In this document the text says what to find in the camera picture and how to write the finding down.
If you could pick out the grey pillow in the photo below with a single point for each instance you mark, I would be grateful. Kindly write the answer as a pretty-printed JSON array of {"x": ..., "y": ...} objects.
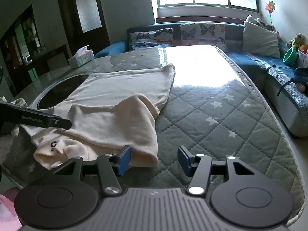
[{"x": 259, "y": 38}]

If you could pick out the blue patterned sofa throw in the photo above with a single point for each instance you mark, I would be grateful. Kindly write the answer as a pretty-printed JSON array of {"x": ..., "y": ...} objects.
[{"x": 276, "y": 77}]

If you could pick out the round dark inset cooktop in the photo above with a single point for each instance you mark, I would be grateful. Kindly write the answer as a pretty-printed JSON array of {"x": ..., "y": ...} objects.
[{"x": 55, "y": 93}]

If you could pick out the pink cloth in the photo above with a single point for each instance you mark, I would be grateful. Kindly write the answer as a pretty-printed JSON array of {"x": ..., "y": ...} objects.
[{"x": 7, "y": 211}]

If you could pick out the dark garment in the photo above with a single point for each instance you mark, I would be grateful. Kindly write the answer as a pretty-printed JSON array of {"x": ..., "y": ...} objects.
[{"x": 302, "y": 75}]

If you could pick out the dark wooden door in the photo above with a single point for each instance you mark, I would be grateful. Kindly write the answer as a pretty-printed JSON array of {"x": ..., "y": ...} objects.
[{"x": 72, "y": 28}]

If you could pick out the plush bear toy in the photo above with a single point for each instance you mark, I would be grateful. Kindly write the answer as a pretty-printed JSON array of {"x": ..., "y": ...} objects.
[{"x": 299, "y": 39}]

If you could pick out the colourful pinwheel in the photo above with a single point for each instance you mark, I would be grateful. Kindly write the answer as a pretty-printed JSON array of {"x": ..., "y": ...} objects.
[{"x": 270, "y": 6}]

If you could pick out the dark wooden cabinet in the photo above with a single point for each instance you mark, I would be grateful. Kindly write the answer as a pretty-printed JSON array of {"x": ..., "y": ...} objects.
[{"x": 14, "y": 65}]

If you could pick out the orange plush toy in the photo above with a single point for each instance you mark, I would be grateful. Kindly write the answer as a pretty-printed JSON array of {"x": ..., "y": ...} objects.
[{"x": 304, "y": 48}]

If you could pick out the tissue box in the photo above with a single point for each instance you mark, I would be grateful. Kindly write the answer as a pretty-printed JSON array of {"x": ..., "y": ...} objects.
[{"x": 80, "y": 59}]

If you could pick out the cream garment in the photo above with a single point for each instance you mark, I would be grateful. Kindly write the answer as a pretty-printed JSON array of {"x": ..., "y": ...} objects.
[{"x": 108, "y": 105}]

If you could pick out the grey quilted star table cover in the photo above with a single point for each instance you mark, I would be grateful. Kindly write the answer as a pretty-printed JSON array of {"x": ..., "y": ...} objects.
[{"x": 204, "y": 125}]

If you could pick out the black and white plush toy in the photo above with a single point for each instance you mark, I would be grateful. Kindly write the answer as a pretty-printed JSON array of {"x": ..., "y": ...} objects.
[{"x": 261, "y": 22}]

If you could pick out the square butterfly print cushion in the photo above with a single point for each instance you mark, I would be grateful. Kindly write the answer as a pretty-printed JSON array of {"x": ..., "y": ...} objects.
[{"x": 204, "y": 33}]

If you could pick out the teal sofa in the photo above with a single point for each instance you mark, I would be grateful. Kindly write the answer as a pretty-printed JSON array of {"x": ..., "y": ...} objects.
[{"x": 113, "y": 48}]

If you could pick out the wide butterfly print cushion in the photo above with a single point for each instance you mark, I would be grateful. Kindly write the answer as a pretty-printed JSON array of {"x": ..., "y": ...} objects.
[{"x": 149, "y": 39}]

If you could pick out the green plastic bowl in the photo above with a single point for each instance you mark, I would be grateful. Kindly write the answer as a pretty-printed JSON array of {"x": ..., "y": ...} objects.
[{"x": 290, "y": 56}]

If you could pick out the person's left hand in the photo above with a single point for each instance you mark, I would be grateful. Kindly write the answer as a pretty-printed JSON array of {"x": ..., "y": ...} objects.
[{"x": 6, "y": 146}]

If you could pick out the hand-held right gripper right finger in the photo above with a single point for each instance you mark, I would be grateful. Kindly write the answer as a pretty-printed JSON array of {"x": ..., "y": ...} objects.
[{"x": 184, "y": 161}]

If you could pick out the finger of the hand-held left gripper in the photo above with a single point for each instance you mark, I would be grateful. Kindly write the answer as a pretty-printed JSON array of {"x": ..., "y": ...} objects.
[{"x": 61, "y": 123}]

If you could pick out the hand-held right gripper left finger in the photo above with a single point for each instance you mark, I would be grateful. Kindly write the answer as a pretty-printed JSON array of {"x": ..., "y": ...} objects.
[{"x": 124, "y": 161}]

